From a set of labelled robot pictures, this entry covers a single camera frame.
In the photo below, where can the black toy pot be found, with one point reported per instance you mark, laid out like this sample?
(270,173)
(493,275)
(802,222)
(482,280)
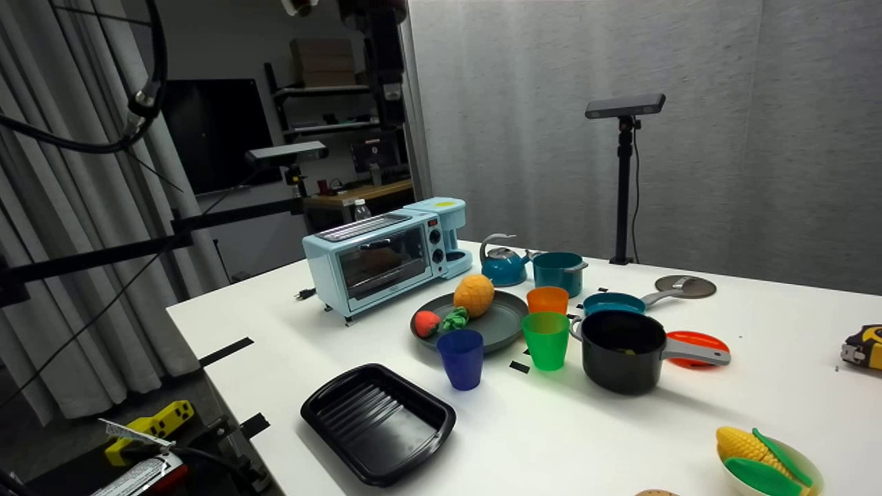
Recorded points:
(621,369)

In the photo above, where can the teal toy pot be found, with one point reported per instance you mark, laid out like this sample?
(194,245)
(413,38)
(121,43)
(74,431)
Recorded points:
(554,275)

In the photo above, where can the grey pot lid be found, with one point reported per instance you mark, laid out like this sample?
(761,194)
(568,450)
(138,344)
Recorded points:
(683,284)

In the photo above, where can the orange toy pineapple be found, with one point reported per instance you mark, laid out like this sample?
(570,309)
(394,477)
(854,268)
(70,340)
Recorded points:
(471,297)

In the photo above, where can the light blue toy toaster oven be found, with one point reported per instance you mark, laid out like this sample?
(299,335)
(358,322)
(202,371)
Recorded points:
(386,262)

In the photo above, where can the teal toy kettle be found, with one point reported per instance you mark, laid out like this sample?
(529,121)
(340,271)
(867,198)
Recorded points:
(503,267)

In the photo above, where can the green toy leaves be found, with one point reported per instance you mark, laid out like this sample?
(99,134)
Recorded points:
(452,322)

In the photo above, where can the red toy fruit piece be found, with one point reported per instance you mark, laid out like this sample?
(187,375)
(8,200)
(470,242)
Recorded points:
(426,324)

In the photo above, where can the dark grey round plate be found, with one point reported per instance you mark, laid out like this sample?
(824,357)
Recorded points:
(500,327)

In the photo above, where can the blue plastic cup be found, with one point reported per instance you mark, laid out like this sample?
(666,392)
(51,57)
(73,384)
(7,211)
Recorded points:
(462,359)

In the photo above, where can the orange plastic cup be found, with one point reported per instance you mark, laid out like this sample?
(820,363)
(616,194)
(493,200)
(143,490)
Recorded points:
(546,302)

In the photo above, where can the small black tape piece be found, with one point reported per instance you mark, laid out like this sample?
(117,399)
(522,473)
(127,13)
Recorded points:
(518,364)

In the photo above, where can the green plastic cup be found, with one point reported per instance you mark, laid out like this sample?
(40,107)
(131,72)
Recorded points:
(546,346)

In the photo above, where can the black toaster plug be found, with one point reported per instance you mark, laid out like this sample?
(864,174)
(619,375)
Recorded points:
(307,294)

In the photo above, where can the teal toy frying pan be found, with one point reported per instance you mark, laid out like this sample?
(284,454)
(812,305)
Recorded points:
(610,302)

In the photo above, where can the black ridged plastic tray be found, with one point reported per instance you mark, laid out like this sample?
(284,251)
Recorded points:
(376,422)

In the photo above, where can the black tripod stand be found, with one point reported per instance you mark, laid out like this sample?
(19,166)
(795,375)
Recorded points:
(626,184)

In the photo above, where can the cardboard box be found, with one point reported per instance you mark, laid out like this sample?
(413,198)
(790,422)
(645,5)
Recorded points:
(324,61)

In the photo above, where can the black tape strip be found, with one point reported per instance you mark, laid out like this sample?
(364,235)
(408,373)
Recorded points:
(225,351)
(255,426)

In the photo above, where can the black monitor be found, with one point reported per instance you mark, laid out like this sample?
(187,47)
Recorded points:
(222,127)

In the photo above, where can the orange red toy plate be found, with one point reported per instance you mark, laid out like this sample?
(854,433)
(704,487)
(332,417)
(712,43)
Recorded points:
(697,359)

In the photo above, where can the toy burger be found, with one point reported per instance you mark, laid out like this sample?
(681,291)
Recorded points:
(655,495)

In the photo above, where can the yellow black hand tool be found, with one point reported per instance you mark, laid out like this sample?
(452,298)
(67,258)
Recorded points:
(167,417)

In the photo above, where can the toy corn with green husk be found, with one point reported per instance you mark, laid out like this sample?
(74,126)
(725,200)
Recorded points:
(739,446)

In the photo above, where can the grey backdrop curtain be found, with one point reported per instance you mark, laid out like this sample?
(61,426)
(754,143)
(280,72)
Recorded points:
(780,138)

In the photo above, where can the light grey pleated curtain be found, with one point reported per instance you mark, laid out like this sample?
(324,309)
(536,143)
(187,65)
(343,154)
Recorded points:
(56,203)

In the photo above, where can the small pale bowl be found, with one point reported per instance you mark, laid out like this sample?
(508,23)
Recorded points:
(816,477)

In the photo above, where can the black stereo camera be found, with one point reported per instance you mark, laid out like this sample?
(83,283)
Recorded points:
(284,154)
(624,107)

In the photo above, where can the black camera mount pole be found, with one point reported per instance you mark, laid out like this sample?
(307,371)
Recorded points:
(12,280)

